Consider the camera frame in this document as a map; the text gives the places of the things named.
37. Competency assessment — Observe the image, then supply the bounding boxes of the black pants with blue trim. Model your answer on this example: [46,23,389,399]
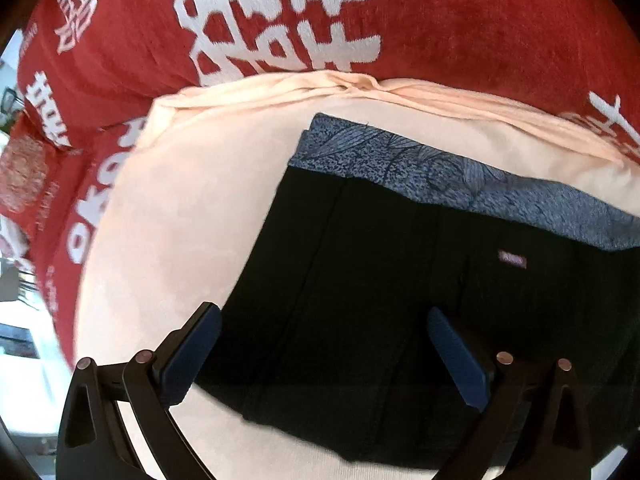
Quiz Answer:
[196,114,639,468]

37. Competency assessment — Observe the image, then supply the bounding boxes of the peach cloth sofa seat cover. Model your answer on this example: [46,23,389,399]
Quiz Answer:
[75,72,639,479]

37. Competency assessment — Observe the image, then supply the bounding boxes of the red embroidered cushion left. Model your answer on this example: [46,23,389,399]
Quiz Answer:
[1,113,89,240]

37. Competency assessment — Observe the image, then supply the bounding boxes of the red sofa cover with characters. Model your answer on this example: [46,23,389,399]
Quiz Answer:
[1,0,639,358]

